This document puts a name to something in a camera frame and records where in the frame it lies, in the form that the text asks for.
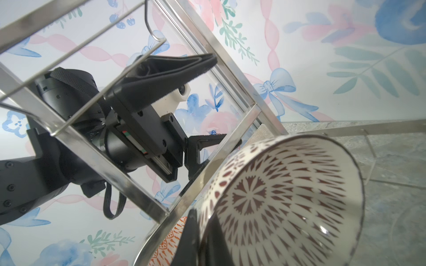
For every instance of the chrome wire dish rack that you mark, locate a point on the chrome wire dish rack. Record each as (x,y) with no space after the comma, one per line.
(283,65)

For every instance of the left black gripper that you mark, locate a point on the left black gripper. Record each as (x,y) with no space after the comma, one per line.
(135,135)

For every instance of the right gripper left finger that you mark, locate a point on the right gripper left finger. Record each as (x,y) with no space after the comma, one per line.
(188,248)

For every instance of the white maroon patterned bowl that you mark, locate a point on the white maroon patterned bowl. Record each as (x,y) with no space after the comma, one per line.
(287,201)

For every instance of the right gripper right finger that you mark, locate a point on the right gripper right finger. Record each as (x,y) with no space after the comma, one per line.
(216,250)

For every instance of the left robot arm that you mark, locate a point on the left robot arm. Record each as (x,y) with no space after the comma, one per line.
(27,185)

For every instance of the orange patterned bowl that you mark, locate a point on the orange patterned bowl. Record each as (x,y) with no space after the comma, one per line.
(165,253)

